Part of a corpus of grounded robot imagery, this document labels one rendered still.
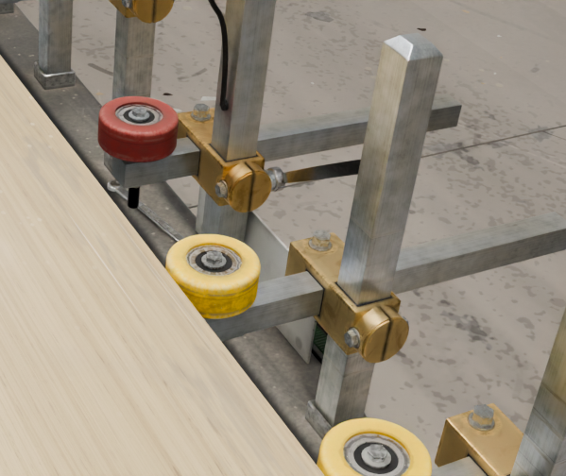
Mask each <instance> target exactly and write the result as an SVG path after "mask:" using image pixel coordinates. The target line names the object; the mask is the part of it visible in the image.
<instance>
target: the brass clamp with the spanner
mask: <svg viewBox="0 0 566 476"><path fill-rule="evenodd" d="M192 112H193V111H187V112H182V113H177V115H178V117H179V126H178V137H177V139H180V138H186V137H188V138H189V139H190V140H191V141H192V143H193V144H194V145H195V146H196V147H197V148H198V149H199V161H198V170H197V175H193V176H192V177H193V178H194V179H195V180H196V181H197V183H198V184H199V185H200V186H201V187H202V188H203V189H204V190H205V192H206V193H207V194H208V195H209V196H210V197H211V198H212V200H213V201H214V202H215V203H216V204H217V205H218V206H225V205H230V206H231V207H232V208H233V209H234V210H235V211H237V212H240V213H246V212H247V211H249V212H251V211H254V210H256V209H257V208H259V207H260V206H261V205H262V204H263V203H264V202H265V201H266V200H267V198H268V196H269V194H270V192H271V187H272V182H271V179H270V177H269V175H268V174H267V173H266V172H265V171H264V167H265V158H264V157H263V156H262V155H261V154H260V153H259V152H258V151H257V150H256V156H252V157H247V158H242V159H237V160H231V161H226V160H225V159H224V158H223V157H222V156H221V155H220V154H219V153H218V152H217V151H216V150H215V149H214V148H213V147H212V145H211V143H212V134H213V125H214V108H211V109H210V112H209V113H210V114H211V118H210V119H209V120H207V121H198V120H195V119H193V118H192V116H191V114H192Z"/></svg>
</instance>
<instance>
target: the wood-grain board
mask: <svg viewBox="0 0 566 476"><path fill-rule="evenodd" d="M0 476H324V474H323V473H322V472H321V470H320V469H319V468H318V466H317V465H316V464H315V462H314V461H313V460H312V458H311V457H310V456H309V454H308V453H307V452H306V451H305V449H304V448H303V447H302V445H301V444H300V443H299V441H298V440H297V439H296V437H295V436H294V435H293V434H292V433H291V432H290V431H289V429H288V428H287V427H286V425H285V424H284V423H283V421H282V420H281V419H280V417H279V416H278V415H277V413H276V412H275V411H274V409H273V408H272V407H271V406H270V404H269V403H268V402H267V400H266V399H265V397H264V396H263V395H262V394H261V392H260V391H259V390H258V388H257V387H256V386H255V385H254V383H253V382H252V381H251V379H250V378H249V376H248V375H247V374H246V373H245V371H244V370H243V369H242V367H241V366H240V365H239V364H238V363H237V362H236V361H235V359H234V358H233V357H232V355H231V354H230V352H229V351H228V350H227V349H226V347H225V346H224V345H223V343H222V342H221V341H220V340H219V338H218V337H217V336H216V334H215V333H214V331H213V330H212V329H211V328H210V326H209V325H208V324H207V322H206V321H205V320H204V318H203V317H202V316H201V315H200V313H199V312H198V311H197V309H196V308H195V306H194V305H193V304H192V303H191V301H190V300H189V299H188V297H187V296H186V295H185V294H184V293H183V292H182V291H181V289H180V288H179V286H178V285H177V284H176V283H175V281H174V280H173V279H172V277H171V276H170V275H169V273H168V272H167V271H166V270H165V268H164V267H163V265H162V264H161V263H160V261H159V260H158V259H157V258H156V256H155V255H154V254H153V252H152V251H151V250H150V248H149V247H148V246H147V245H146V243H145V242H144V240H143V239H142V238H141V237H140V235H139V234H138V233H137V231H136V230H135V229H134V227H133V226H132V225H131V224H130V222H129V221H128V219H127V218H126V217H125V216H124V215H123V214H122V213H121V211H120V210H119V209H118V207H117V206H116V205H115V203H114V202H113V201H112V200H111V198H110V197H109V195H108V194H107V193H106V192H105V190H104V189H103V188H102V186H101V185H100V184H99V182H98V181H97V180H96V179H95V177H94V176H93V174H92V173H91V172H90V170H89V169H88V168H87V167H86V165H85V164H84V163H83V161H82V160H81V159H80V157H79V156H78V155H77V153H76V152H75V151H74V149H73V148H72V147H71V146H70V145H69V144H68V143H67V141H66V140H65V139H64V137H63V136H62V135H61V134H60V132H59V131H58V129H57V128H56V127H55V125H54V124H53V123H52V122H51V120H50V119H49V118H48V116H47V115H46V114H45V112H44V111H43V110H42V108H41V107H40V106H39V104H38V103H37V102H36V100H35V99H34V98H33V97H32V95H31V94H30V93H29V91H28V90H27V89H26V87H25V86H24V85H23V83H22V82H21V81H20V79H19V78H18V77H17V76H16V75H15V74H14V73H13V71H12V70H11V69H10V67H9V66H8V65H7V63H6V62H5V61H4V59H3V58H2V57H1V55H0Z"/></svg>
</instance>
